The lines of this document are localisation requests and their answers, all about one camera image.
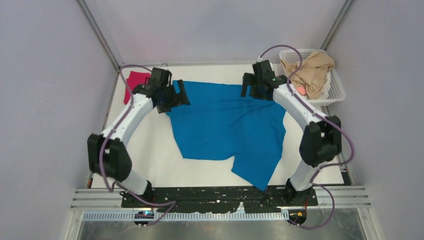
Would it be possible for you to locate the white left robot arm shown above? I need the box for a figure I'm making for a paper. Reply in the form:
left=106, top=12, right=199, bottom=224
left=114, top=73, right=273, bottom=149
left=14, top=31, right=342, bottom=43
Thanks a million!
left=87, top=67, right=190, bottom=207

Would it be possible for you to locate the aluminium frame rail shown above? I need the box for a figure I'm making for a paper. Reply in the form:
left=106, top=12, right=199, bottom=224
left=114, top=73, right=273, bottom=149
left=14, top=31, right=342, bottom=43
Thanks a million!
left=76, top=0, right=120, bottom=70

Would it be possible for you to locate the folded red t shirt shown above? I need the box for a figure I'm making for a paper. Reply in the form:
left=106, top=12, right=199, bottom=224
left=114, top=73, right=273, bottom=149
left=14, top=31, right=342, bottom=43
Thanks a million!
left=123, top=71, right=151, bottom=105

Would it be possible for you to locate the white slotted cable duct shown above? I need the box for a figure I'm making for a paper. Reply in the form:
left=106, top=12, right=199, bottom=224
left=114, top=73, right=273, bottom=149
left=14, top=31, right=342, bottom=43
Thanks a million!
left=82, top=210, right=289, bottom=222

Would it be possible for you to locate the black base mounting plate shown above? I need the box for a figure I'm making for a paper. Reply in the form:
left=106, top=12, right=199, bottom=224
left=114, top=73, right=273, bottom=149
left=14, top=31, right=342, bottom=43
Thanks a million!
left=119, top=185, right=318, bottom=214

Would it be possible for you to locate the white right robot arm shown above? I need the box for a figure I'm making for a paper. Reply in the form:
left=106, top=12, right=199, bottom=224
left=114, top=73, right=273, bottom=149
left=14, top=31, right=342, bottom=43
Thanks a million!
left=240, top=60, right=342, bottom=205

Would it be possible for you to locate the pink garment in basket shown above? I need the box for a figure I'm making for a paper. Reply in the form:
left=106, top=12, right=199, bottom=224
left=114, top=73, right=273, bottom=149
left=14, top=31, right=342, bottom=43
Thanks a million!
left=296, top=86, right=307, bottom=96

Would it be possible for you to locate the beige t shirt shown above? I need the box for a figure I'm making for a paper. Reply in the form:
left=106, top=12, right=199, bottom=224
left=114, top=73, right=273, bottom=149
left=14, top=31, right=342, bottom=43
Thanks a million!
left=281, top=51, right=335, bottom=100

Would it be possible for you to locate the blue t shirt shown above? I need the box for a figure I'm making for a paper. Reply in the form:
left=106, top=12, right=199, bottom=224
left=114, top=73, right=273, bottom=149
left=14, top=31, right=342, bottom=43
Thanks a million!
left=168, top=81, right=286, bottom=191

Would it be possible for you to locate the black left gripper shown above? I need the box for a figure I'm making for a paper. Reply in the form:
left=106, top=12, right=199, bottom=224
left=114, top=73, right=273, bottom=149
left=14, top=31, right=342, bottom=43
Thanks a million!
left=157, top=80, right=190, bottom=114

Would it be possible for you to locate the white garment in basket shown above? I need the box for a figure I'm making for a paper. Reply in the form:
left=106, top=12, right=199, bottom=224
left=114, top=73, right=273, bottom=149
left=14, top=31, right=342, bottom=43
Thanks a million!
left=318, top=71, right=332, bottom=100

